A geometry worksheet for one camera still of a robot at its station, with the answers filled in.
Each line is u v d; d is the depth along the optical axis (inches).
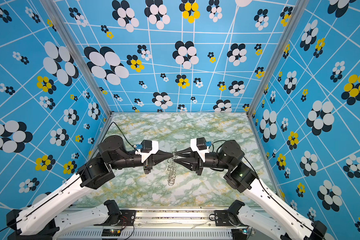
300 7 26.8
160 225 28.4
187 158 21.6
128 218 28.8
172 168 20.1
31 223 14.9
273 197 17.0
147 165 18.4
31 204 25.1
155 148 17.0
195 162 19.0
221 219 28.5
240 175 18.6
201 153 18.5
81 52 34.1
